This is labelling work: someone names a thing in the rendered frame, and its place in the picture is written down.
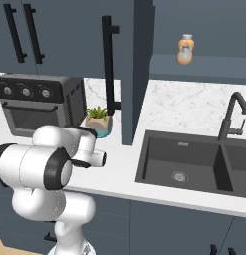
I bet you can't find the open blue cabinet door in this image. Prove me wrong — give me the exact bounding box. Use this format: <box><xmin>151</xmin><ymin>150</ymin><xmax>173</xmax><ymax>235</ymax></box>
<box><xmin>120</xmin><ymin>0</ymin><xmax>156</xmax><ymax>146</ymax></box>

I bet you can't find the blue base cabinet front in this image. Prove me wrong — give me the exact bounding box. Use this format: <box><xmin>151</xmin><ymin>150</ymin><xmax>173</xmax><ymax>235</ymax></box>
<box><xmin>0</xmin><ymin>178</ymin><xmax>132</xmax><ymax>255</ymax></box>

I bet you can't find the orange condiment bottle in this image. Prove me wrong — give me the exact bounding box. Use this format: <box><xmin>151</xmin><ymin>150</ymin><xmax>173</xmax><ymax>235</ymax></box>
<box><xmin>175</xmin><ymin>33</ymin><xmax>196</xmax><ymax>66</ymax></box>

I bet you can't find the blue base cabinet door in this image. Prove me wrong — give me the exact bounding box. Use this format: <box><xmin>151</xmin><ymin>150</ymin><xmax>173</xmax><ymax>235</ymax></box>
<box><xmin>128</xmin><ymin>198</ymin><xmax>236</xmax><ymax>255</ymax></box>
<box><xmin>223</xmin><ymin>215</ymin><xmax>246</xmax><ymax>255</ymax></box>

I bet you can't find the open blue cabinet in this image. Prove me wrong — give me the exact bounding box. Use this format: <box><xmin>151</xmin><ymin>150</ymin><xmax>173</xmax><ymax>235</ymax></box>
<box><xmin>148</xmin><ymin>0</ymin><xmax>246</xmax><ymax>86</ymax></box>

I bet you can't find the potted green plant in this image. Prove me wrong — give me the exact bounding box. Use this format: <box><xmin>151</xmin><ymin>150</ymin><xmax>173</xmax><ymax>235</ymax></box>
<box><xmin>85</xmin><ymin>106</ymin><xmax>114</xmax><ymax>139</ymax></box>

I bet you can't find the dark grey sink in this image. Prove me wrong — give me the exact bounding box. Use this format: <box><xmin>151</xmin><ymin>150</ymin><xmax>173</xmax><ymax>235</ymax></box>
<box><xmin>134</xmin><ymin>129</ymin><xmax>246</xmax><ymax>199</ymax></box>

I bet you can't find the black toaster oven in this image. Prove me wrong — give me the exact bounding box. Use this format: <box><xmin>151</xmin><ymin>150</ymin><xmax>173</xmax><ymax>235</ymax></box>
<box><xmin>0</xmin><ymin>73</ymin><xmax>89</xmax><ymax>138</ymax></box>

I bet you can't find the black tap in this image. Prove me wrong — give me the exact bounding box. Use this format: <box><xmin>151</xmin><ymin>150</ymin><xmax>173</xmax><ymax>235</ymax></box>
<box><xmin>216</xmin><ymin>91</ymin><xmax>246</xmax><ymax>144</ymax></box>

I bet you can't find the long black door handle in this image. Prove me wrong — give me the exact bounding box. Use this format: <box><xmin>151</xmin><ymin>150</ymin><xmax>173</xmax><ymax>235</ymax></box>
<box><xmin>101</xmin><ymin>15</ymin><xmax>122</xmax><ymax>117</ymax></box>

